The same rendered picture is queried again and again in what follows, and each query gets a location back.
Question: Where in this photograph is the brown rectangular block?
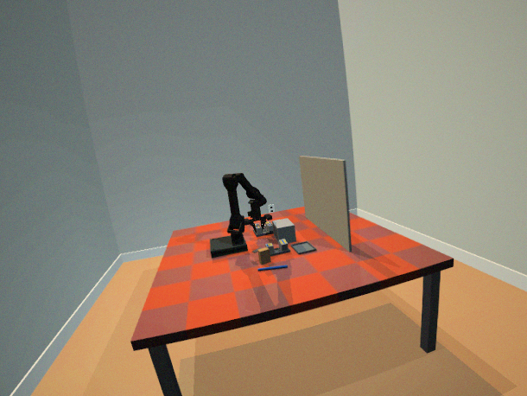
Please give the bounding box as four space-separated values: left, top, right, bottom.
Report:
257 247 271 265

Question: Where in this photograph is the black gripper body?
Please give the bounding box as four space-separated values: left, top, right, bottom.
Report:
244 208 272 226

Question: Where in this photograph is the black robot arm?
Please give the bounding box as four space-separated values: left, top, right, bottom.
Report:
222 173 267 246

